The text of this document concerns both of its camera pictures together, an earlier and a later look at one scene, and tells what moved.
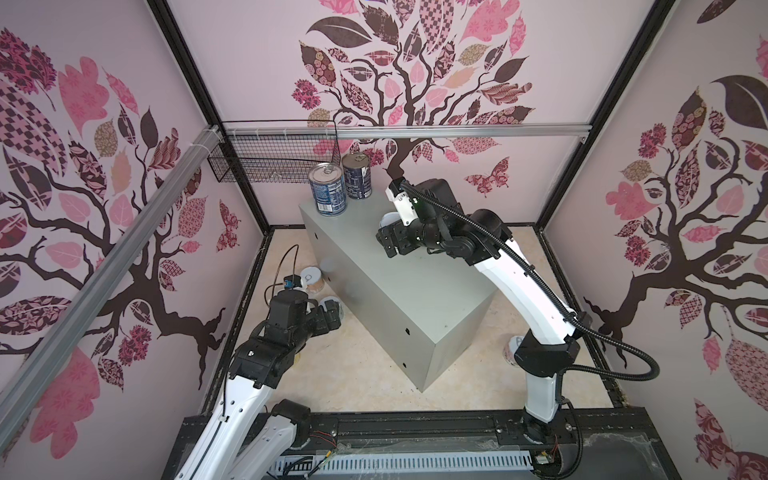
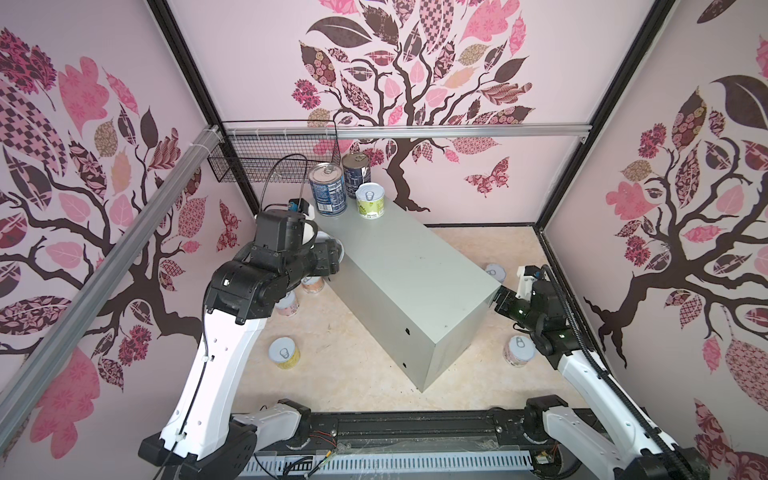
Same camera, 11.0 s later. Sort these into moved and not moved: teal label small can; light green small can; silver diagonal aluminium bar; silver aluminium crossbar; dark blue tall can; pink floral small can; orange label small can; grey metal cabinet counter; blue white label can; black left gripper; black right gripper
Moved: black left gripper; black right gripper; light green small can; teal label small can
Not moved: silver diagonal aluminium bar; silver aluminium crossbar; dark blue tall can; grey metal cabinet counter; pink floral small can; blue white label can; orange label small can
